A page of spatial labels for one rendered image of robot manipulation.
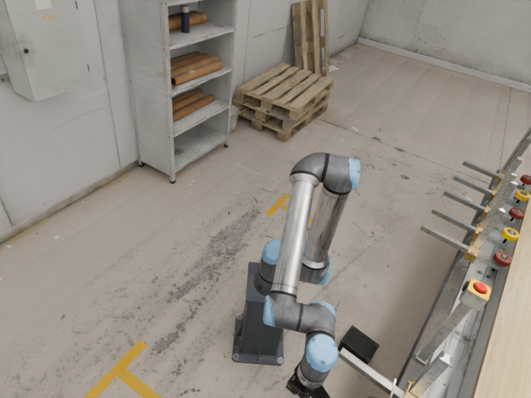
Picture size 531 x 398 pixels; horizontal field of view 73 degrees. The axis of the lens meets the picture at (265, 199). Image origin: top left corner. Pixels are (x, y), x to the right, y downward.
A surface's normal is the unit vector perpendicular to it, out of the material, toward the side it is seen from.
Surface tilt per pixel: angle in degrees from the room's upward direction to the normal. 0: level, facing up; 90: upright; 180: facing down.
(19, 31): 90
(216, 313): 0
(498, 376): 0
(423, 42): 90
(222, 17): 90
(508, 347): 0
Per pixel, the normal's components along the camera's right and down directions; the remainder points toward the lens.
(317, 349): 0.12, -0.69
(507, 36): -0.52, 0.50
